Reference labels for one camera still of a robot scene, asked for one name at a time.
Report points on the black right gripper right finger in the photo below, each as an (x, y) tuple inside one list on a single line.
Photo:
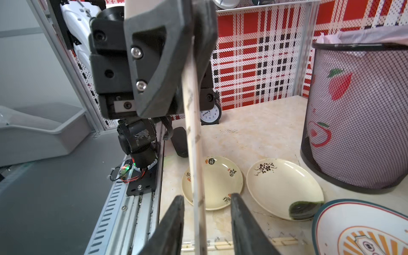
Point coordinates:
[(245, 227)]

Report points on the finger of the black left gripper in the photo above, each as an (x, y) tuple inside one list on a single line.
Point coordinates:
[(205, 34)]

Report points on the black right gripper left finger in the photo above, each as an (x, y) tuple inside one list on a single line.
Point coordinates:
[(167, 238)]

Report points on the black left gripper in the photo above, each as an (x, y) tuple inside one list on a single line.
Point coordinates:
[(138, 52)]

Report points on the disposable chopsticks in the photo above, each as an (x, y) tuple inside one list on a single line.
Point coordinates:
[(221, 244), (190, 92)]

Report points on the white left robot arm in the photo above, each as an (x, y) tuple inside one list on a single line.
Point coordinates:
[(72, 21)]

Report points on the white twin-bell alarm clock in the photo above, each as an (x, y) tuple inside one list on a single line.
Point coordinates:
[(226, 4)]

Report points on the cream plate with flower print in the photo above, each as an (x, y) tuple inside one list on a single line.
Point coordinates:
[(284, 189)]

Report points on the black alarm clock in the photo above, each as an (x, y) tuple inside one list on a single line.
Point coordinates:
[(212, 116)]

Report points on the white plate with teal rim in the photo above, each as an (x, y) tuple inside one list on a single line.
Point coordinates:
[(356, 227)]

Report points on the black mesh waste bin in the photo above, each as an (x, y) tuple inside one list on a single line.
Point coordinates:
[(356, 127)]

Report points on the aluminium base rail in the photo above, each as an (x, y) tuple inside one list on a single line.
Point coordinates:
[(127, 222)]

